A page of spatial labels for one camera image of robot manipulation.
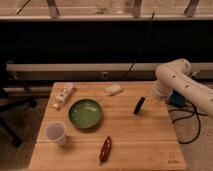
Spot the white crumpled wrapper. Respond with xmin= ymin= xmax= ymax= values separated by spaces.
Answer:
xmin=52 ymin=83 xmax=74 ymax=110

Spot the blue robot base clamp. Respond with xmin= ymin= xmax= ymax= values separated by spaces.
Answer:
xmin=169 ymin=91 xmax=185 ymax=108

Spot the green ceramic bowl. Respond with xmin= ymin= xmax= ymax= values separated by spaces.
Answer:
xmin=68 ymin=99 xmax=102 ymax=129

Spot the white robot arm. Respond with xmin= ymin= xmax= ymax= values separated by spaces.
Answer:
xmin=153 ymin=59 xmax=213 ymax=118

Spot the black office chair base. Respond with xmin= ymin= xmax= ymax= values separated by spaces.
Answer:
xmin=0 ymin=63 xmax=38 ymax=148

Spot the black hanging cable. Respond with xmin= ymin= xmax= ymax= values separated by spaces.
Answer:
xmin=119 ymin=11 xmax=156 ymax=82

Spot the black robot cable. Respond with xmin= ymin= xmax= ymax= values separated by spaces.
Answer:
xmin=168 ymin=99 xmax=209 ymax=145

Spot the red chili pepper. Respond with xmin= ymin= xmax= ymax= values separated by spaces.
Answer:
xmin=99 ymin=137 xmax=112 ymax=163

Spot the white plastic cup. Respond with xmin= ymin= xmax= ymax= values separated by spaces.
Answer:
xmin=45 ymin=122 xmax=67 ymax=146

